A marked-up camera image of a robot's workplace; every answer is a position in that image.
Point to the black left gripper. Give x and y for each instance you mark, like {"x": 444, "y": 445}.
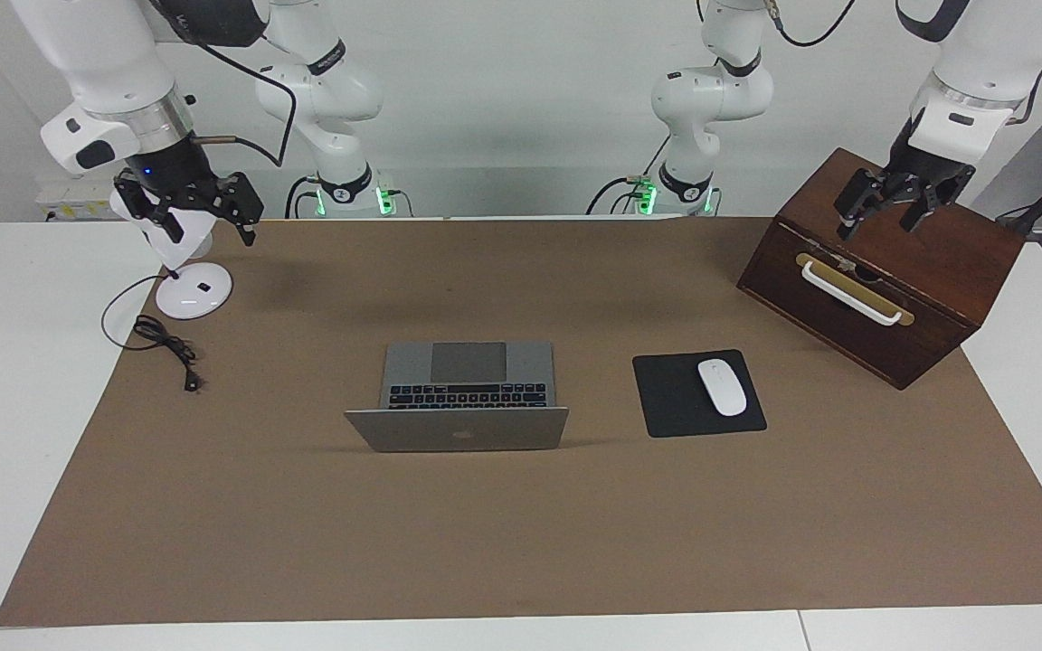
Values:
{"x": 928, "y": 167}

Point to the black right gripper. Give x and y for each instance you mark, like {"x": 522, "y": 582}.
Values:
{"x": 182, "y": 176}

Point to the silver laptop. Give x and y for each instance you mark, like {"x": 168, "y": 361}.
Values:
{"x": 467, "y": 398}

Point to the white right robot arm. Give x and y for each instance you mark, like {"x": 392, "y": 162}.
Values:
{"x": 114, "y": 54}

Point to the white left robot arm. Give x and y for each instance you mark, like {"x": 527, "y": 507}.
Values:
{"x": 711, "y": 90}

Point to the dark brown wooden box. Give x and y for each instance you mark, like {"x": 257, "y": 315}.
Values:
{"x": 928, "y": 244}

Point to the white desk lamp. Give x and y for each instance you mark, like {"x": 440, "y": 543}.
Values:
{"x": 195, "y": 291}

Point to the white computer mouse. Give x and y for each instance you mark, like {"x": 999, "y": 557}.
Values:
{"x": 722, "y": 387}

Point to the black mouse pad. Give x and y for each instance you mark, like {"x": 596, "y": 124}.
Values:
{"x": 666, "y": 398}

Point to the brown paper table mat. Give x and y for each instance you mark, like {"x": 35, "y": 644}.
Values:
{"x": 521, "y": 524}

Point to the white wall power strip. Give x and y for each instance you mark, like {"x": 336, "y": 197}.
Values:
{"x": 69, "y": 201}

